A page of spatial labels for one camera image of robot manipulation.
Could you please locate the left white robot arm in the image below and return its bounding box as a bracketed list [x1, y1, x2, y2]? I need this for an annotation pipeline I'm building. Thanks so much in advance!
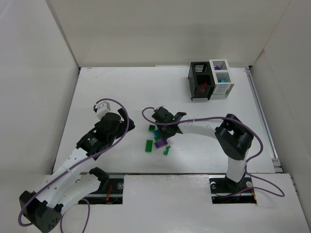
[18, 108, 135, 233]

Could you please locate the small green lego piece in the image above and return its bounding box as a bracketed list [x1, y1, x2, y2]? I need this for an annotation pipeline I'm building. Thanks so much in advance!
[163, 146, 171, 156]

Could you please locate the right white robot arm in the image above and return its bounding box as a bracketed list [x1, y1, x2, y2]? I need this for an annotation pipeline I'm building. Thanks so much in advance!
[152, 107, 254, 193]

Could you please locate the purple lego plate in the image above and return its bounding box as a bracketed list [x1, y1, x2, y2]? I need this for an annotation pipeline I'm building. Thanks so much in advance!
[154, 139, 168, 149]

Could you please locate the white slatted container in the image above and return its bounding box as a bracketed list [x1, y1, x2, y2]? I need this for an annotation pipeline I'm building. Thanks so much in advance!
[209, 59, 234, 100]

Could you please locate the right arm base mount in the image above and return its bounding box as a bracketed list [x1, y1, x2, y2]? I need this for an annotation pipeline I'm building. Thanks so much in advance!
[209, 176, 257, 204]

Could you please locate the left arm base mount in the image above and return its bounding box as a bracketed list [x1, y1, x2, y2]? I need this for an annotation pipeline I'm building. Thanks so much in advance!
[85, 177, 124, 205]

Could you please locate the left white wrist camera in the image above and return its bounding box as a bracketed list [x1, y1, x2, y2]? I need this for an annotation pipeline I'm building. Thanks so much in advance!
[93, 101, 111, 120]

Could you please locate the square green lego piece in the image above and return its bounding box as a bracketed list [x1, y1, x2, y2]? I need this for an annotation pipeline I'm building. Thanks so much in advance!
[148, 125, 157, 132]

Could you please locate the teal square lego piece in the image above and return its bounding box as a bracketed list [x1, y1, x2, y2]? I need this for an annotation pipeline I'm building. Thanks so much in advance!
[153, 130, 160, 136]

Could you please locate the black slatted container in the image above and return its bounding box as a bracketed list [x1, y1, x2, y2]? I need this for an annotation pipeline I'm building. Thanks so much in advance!
[188, 62, 215, 100]

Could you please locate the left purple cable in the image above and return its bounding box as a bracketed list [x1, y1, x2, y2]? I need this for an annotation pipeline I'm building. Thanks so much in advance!
[18, 99, 129, 233]

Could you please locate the long green lego plate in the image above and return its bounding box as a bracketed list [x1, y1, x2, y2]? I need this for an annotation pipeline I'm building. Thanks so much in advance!
[145, 140, 153, 152]

